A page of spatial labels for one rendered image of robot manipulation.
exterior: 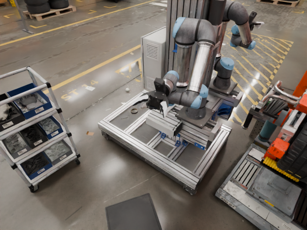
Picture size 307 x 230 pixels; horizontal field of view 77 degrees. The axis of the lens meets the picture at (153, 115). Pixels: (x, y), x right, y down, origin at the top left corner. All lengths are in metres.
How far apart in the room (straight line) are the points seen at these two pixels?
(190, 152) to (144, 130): 0.56
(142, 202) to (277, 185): 1.14
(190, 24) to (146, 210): 1.24
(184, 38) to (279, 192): 1.48
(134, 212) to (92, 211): 0.55
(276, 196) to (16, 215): 2.20
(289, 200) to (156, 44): 1.62
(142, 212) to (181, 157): 0.68
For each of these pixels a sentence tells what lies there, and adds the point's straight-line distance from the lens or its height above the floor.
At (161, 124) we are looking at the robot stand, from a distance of 1.50.
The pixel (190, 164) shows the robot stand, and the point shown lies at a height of 0.21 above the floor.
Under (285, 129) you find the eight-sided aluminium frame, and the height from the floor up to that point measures 0.96.
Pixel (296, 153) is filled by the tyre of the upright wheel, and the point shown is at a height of 0.89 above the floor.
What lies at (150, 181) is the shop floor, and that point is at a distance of 2.04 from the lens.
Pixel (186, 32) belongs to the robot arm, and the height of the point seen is 1.41.
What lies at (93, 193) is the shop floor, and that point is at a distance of 2.06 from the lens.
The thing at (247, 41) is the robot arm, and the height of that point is 1.16.
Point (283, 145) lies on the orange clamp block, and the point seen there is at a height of 0.89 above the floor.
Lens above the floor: 1.77
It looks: 42 degrees down
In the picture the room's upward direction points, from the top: straight up
